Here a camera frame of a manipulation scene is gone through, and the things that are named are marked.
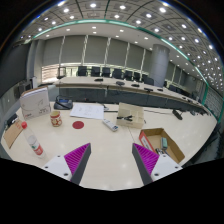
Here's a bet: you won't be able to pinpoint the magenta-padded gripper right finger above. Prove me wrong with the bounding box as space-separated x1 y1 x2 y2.
131 142 184 186

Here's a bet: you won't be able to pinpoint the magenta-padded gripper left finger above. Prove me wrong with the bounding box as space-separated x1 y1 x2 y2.
42 142 92 186

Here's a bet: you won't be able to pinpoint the clear red-capped water bottle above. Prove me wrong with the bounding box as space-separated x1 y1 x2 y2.
20 121 46 159

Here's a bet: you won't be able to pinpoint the small teal block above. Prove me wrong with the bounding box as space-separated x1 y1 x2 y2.
161 136 169 150

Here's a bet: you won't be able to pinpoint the open brown red-sided cardboard box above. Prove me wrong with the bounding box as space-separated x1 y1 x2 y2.
138 127 186 164

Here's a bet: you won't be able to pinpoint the flat round red coaster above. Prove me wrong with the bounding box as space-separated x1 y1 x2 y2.
72 120 85 130

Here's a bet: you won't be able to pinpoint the red and cream mug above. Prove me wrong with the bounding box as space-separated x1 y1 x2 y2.
49 110 63 128

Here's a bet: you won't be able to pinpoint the black clip tool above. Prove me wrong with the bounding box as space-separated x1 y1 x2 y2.
116 115 134 121

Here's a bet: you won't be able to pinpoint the white remote control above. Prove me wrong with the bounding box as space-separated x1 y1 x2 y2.
101 118 119 132

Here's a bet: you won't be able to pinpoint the white printed paper sheet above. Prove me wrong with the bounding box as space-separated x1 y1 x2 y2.
69 103 105 120

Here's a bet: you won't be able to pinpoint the beige open organizer box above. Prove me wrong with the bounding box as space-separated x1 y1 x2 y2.
115 102 145 129

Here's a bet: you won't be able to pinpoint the large white cardboard box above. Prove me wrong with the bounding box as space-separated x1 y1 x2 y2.
19 87 52 120

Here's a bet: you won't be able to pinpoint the long curved conference desk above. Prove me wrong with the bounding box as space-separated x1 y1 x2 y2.
53 76 214 116

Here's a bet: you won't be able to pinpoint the black handheld device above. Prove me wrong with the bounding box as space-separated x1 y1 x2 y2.
5 113 19 128

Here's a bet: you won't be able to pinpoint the dark grey box monitor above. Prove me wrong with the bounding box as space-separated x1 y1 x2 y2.
18 81 33 98

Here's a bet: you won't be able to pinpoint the row of black chairs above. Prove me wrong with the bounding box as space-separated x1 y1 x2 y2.
56 65 156 86

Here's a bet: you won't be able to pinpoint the round ceiling lights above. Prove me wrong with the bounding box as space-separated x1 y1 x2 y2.
19 0 221 78

